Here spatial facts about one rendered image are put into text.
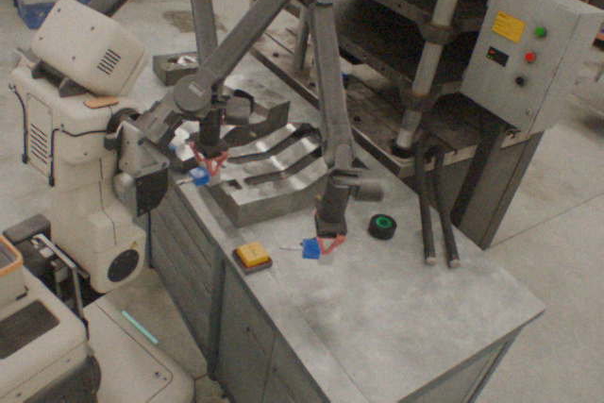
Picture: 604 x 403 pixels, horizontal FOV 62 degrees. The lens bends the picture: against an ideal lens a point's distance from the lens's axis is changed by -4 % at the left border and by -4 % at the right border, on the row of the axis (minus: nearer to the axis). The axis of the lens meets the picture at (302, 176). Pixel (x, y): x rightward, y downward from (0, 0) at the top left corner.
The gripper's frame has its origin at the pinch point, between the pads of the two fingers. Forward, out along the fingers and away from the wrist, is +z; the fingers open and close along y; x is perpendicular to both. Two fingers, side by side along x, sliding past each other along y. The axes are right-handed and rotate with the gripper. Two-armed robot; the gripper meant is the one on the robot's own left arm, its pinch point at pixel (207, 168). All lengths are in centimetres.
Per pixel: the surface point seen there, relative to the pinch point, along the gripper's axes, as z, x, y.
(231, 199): 7.4, -3.5, -7.1
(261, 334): 37.7, 1.0, -31.1
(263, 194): 6.3, -11.5, -11.2
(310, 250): 1.5, -3.7, -38.3
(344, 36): -8, -93, 41
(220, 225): 15.2, -0.2, -7.2
